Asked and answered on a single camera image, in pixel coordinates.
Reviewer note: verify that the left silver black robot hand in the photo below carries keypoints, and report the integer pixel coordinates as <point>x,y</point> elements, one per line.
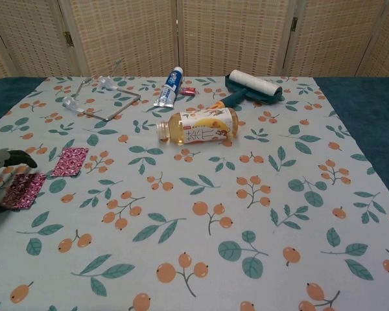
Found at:
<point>19,157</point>

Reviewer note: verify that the clear acrylic stand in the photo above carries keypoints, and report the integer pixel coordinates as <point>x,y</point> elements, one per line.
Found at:
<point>71,104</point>

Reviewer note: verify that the brass screen hinge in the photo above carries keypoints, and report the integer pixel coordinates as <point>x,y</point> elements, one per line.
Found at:
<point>293,24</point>
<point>67,38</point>

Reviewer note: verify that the blue white toothpaste tube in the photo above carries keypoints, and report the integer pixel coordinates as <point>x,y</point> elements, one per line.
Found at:
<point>169,89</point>

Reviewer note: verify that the small red wrapped packet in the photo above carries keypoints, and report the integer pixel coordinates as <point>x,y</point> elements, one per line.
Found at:
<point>188,91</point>

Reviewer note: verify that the plastic tea bottle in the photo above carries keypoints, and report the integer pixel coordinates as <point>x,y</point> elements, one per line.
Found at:
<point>201,128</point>

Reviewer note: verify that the floral orange green tablecloth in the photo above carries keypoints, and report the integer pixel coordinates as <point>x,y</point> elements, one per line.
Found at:
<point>214,210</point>

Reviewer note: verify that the teal lint roller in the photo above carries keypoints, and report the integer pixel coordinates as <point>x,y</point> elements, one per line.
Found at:
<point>256,85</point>

